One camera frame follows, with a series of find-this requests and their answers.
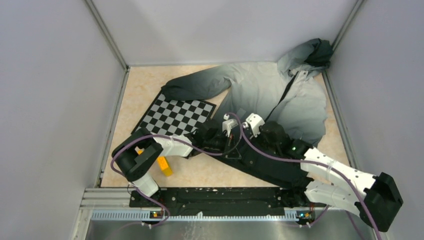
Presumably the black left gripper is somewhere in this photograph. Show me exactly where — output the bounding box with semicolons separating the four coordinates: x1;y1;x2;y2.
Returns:
204;132;241;160

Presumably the grey gradient hooded jacket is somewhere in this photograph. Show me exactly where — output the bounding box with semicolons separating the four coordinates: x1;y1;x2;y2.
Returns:
161;37;335;190

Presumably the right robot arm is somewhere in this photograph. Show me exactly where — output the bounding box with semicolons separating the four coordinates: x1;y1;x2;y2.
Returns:
244;115;404;233

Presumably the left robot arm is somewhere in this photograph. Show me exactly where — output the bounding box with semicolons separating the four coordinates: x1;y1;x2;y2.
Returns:
111;119;241;207

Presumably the black white checkerboard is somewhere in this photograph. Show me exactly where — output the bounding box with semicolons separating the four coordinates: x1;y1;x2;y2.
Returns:
131;91;216;136

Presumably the yellow block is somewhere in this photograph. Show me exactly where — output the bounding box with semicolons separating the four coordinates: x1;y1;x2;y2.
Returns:
148;156;173;177

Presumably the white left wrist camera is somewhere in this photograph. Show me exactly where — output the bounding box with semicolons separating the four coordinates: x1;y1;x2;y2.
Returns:
222;113;238;138

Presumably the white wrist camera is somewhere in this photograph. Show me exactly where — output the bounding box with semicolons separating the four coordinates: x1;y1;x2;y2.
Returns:
242;113;265;138
222;113;238;138

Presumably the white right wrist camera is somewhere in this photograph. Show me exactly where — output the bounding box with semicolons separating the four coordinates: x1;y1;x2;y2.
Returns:
242;113;265;138

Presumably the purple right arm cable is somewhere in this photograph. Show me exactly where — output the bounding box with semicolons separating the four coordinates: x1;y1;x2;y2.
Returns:
236;112;383;240

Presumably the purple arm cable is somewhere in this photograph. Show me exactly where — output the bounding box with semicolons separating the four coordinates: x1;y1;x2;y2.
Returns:
110;111;246;229
236;112;383;240

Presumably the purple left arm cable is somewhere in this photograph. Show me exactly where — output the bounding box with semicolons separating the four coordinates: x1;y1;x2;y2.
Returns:
110;111;246;229

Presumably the grey cable duct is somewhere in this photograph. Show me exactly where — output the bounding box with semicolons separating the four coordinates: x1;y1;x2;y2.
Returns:
91;210;299;222

